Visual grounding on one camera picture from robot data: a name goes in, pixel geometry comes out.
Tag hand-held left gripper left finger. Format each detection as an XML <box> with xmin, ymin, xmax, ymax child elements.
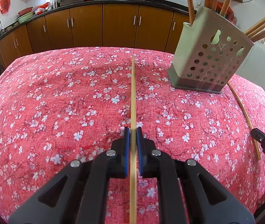
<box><xmin>8</xmin><ymin>126</ymin><xmax>131</xmax><ymax>224</ymax></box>

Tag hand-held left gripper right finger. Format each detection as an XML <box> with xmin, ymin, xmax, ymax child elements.
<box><xmin>136</xmin><ymin>126</ymin><xmax>255</xmax><ymax>224</ymax></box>

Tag pale green perforated chopstick holder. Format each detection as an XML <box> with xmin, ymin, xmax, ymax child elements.
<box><xmin>167</xmin><ymin>6</ymin><xmax>255</xmax><ymax>95</ymax></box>

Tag red floral tablecloth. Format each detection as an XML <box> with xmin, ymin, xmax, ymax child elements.
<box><xmin>0</xmin><ymin>46</ymin><xmax>265</xmax><ymax>224</ymax></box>

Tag brown wooden base cabinets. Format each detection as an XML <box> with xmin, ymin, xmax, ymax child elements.
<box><xmin>0</xmin><ymin>3</ymin><xmax>196</xmax><ymax>75</ymax></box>

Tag red bag with green bottles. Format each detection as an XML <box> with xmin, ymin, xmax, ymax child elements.
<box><xmin>217</xmin><ymin>1</ymin><xmax>237</xmax><ymax>24</ymax></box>

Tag black kitchen countertop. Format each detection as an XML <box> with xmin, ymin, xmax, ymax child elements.
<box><xmin>0</xmin><ymin>0</ymin><xmax>197</xmax><ymax>52</ymax></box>

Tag red bag with white items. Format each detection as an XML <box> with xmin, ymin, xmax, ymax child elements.
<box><xmin>35</xmin><ymin>2</ymin><xmax>52</xmax><ymax>15</ymax></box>

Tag green basin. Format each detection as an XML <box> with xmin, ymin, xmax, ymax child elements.
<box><xmin>16</xmin><ymin>11</ymin><xmax>35</xmax><ymax>24</ymax></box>

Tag red basin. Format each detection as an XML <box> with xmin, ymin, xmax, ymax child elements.
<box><xmin>18</xmin><ymin>7</ymin><xmax>33</xmax><ymax>15</ymax></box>

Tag red plastic bag on hook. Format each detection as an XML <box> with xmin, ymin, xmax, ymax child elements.
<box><xmin>0</xmin><ymin>0</ymin><xmax>12</xmax><ymax>14</ymax></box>

